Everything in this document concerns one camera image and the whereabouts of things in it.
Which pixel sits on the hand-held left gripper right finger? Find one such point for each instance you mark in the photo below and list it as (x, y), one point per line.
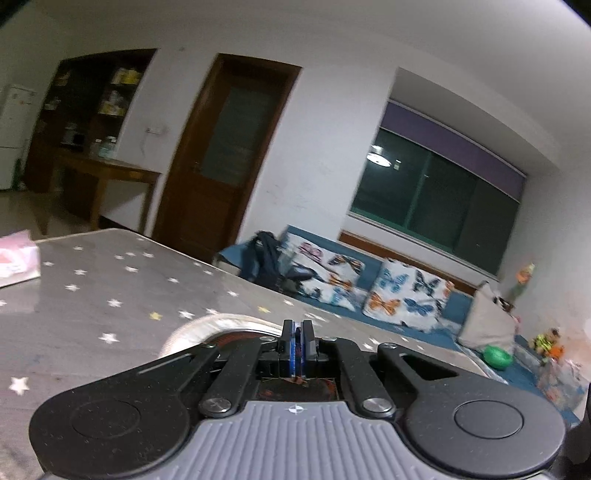
(305, 355)

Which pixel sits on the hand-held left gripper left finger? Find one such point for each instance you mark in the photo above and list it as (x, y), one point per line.
(291, 355)

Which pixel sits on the round black induction cooktop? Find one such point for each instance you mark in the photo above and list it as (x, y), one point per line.
(323, 391)

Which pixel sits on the butterfly print cushion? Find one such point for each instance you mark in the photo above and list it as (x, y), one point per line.
(323, 272)
(406, 295)

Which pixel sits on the dark blue backpack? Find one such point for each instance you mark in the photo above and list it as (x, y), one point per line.
(263, 258)

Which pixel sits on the blue sofa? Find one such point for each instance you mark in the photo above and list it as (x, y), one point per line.
(461, 304)

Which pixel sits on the beige pillow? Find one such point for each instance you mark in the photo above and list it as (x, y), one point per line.
(485, 318)

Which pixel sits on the green bowl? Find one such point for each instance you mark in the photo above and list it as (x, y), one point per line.
(496, 357)

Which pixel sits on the panda plush toy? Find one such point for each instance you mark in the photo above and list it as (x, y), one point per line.
(503, 303)

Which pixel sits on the dark glass window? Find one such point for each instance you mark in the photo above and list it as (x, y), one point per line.
(438, 198)

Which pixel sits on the brown wooden door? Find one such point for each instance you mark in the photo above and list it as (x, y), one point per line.
(217, 161)

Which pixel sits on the artificial flower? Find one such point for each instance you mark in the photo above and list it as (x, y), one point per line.
(524, 277)

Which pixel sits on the teddy bear with yellow vest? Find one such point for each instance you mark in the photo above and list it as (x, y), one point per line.
(545, 341)

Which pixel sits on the orange plush toy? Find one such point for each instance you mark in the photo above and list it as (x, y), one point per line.
(557, 352)

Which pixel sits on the wooden desk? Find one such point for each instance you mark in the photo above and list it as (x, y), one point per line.
(115, 168)

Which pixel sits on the clear plastic storage box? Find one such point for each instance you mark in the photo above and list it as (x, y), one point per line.
(563, 383)

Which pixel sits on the purple roller blind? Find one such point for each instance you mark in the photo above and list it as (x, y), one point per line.
(461, 147)

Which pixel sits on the large glass jar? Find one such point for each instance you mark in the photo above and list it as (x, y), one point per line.
(107, 146)

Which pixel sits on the pink tissue pack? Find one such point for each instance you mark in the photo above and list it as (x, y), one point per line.
(18, 258)

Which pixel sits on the dark wooden shelf cabinet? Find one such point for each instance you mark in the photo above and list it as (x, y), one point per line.
(92, 92)

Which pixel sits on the white refrigerator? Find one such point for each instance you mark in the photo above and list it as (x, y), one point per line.
(14, 138)

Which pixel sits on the brown wooden wall rail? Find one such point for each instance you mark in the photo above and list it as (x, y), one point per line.
(392, 251)

